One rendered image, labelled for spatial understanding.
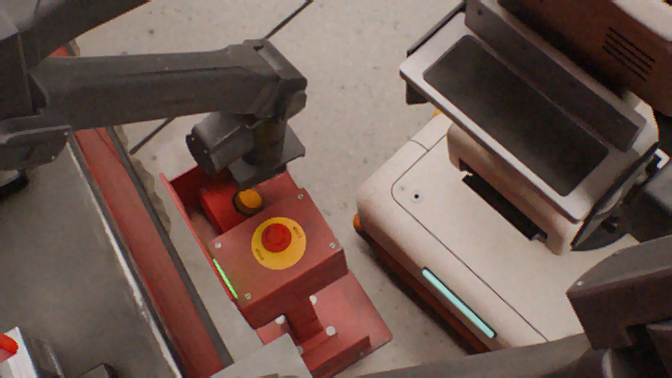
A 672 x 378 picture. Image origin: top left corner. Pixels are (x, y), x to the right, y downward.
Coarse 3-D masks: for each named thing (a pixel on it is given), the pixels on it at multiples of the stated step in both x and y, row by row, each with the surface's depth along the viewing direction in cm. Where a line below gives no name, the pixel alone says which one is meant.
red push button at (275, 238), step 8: (272, 224) 107; (280, 224) 107; (264, 232) 107; (272, 232) 106; (280, 232) 106; (288, 232) 107; (264, 240) 106; (272, 240) 106; (280, 240) 106; (288, 240) 106; (272, 248) 106; (280, 248) 106
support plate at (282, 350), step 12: (288, 336) 82; (264, 348) 82; (276, 348) 82; (288, 348) 82; (240, 360) 82; (252, 360) 81; (264, 360) 81; (276, 360) 81; (288, 360) 81; (300, 360) 81; (228, 372) 81; (240, 372) 81; (252, 372) 81; (264, 372) 81; (276, 372) 81; (288, 372) 81; (300, 372) 81
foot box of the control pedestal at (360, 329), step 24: (336, 288) 174; (360, 288) 185; (336, 312) 172; (360, 312) 183; (264, 336) 171; (336, 336) 170; (360, 336) 170; (384, 336) 181; (312, 360) 169; (336, 360) 173
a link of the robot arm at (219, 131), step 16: (288, 96) 90; (304, 96) 92; (224, 112) 94; (288, 112) 92; (192, 128) 93; (208, 128) 93; (224, 128) 93; (240, 128) 94; (192, 144) 96; (208, 144) 92; (224, 144) 94; (240, 144) 95; (208, 160) 94; (224, 160) 95
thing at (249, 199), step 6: (240, 192) 118; (246, 192) 118; (252, 192) 118; (240, 198) 117; (246, 198) 117; (252, 198) 118; (258, 198) 118; (240, 204) 116; (246, 204) 116; (252, 204) 117; (258, 204) 117; (246, 210) 116; (252, 210) 117; (258, 210) 117
